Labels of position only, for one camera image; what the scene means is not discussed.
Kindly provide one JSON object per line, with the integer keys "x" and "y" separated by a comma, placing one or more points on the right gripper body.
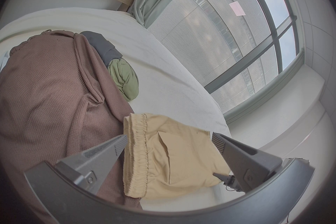
{"x": 231, "y": 183}

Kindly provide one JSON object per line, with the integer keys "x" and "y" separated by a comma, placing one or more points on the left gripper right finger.
{"x": 241, "y": 165}

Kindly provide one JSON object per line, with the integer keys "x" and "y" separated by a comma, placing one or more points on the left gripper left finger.
{"x": 102, "y": 165}

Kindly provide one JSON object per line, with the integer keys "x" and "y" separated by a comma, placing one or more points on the tan shorts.
{"x": 183, "y": 154}

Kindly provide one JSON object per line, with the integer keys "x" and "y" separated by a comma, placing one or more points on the bed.
{"x": 170, "y": 73}

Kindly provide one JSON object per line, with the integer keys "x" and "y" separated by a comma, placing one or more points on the brown shorts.
{"x": 52, "y": 99}

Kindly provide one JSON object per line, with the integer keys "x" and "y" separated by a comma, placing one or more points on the green garment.
{"x": 126, "y": 81}

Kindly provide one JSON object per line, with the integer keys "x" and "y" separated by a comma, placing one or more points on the black garment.
{"x": 99, "y": 43}

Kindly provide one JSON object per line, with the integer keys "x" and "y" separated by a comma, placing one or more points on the window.
{"x": 223, "y": 34}

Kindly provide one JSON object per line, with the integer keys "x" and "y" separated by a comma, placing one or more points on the white garment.
{"x": 4, "y": 60}

